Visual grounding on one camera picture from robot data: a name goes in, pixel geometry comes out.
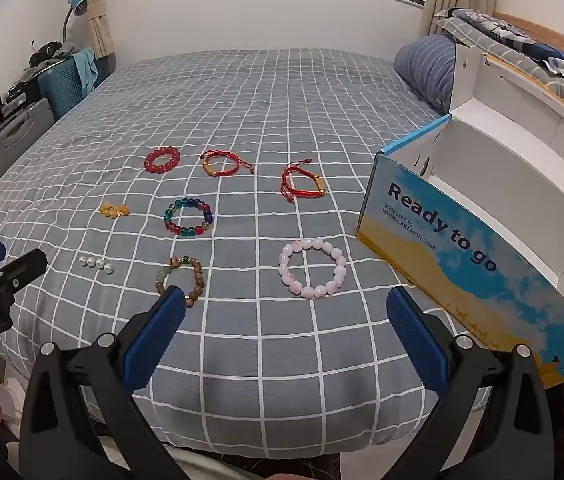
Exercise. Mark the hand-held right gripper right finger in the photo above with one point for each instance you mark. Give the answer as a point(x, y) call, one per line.
point(417, 342)

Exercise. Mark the black device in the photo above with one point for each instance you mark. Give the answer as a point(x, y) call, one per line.
point(47, 51)

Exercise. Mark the blue striped pillow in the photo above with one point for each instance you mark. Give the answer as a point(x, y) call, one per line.
point(427, 72)

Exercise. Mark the teal suitcase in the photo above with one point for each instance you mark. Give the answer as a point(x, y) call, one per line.
point(59, 85)

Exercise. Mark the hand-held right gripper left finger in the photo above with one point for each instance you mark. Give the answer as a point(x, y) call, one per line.
point(154, 342)

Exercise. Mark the blue desk lamp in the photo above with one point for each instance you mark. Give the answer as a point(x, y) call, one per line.
point(79, 6)

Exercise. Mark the folded checked quilt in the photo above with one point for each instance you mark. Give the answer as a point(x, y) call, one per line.
point(527, 55)

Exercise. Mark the wooden headboard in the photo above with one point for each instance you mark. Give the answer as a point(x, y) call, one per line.
point(542, 27)

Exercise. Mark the printed white cardboard box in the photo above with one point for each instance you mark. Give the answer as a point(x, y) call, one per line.
point(492, 180)

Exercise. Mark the grey suitcase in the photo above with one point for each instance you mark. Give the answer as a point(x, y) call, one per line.
point(17, 130)

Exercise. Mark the teal cloth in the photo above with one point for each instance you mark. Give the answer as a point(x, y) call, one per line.
point(86, 67)

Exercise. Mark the grey checked bed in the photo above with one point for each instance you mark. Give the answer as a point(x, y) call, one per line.
point(262, 100)

